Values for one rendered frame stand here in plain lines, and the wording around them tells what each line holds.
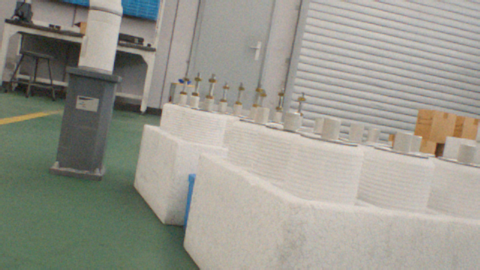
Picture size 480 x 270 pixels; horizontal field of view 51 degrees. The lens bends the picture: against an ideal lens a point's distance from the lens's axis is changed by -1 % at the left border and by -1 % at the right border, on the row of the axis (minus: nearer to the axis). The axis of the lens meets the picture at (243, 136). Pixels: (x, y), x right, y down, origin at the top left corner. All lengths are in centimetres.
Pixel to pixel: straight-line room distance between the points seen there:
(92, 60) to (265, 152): 84
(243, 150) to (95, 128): 70
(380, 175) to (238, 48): 590
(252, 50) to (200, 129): 548
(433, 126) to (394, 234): 448
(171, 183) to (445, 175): 57
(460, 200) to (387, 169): 13
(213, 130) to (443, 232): 59
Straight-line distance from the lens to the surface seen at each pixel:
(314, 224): 59
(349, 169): 64
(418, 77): 729
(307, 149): 63
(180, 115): 124
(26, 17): 590
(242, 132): 84
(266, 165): 74
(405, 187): 69
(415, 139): 89
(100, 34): 149
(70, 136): 148
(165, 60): 646
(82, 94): 147
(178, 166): 108
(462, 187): 77
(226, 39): 653
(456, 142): 433
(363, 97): 694
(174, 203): 109
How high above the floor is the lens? 27
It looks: 3 degrees down
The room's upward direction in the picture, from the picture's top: 10 degrees clockwise
